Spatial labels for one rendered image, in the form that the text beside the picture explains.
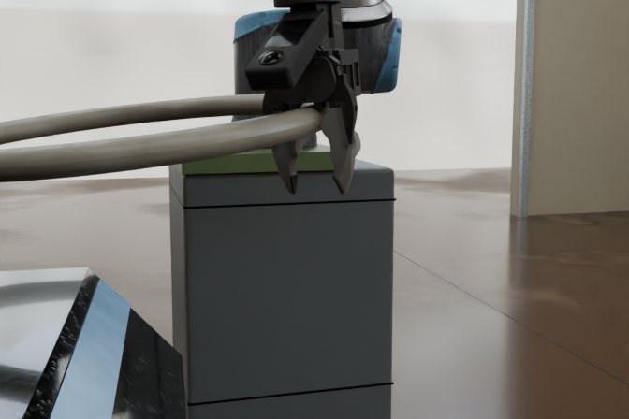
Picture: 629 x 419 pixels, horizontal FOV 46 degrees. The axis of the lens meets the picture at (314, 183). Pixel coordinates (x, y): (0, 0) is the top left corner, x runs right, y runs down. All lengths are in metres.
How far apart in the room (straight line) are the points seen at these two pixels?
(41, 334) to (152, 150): 0.19
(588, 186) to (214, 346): 5.39
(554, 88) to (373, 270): 4.98
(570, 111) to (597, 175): 0.60
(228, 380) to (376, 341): 0.29
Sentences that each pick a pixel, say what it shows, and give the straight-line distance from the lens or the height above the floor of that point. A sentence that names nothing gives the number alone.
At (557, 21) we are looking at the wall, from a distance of 6.33.
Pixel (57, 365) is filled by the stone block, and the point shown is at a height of 0.82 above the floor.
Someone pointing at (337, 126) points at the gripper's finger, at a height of 0.96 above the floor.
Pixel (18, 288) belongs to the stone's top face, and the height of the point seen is 0.83.
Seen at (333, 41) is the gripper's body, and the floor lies 1.05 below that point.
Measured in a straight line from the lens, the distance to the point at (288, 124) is 0.72.
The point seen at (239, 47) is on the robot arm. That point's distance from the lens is 1.50.
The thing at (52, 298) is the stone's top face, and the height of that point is 0.83.
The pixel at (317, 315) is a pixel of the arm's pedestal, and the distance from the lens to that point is 1.42.
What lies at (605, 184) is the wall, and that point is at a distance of 6.64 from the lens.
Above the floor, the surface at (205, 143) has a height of 0.95.
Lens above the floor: 0.99
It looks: 7 degrees down
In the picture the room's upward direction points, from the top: straight up
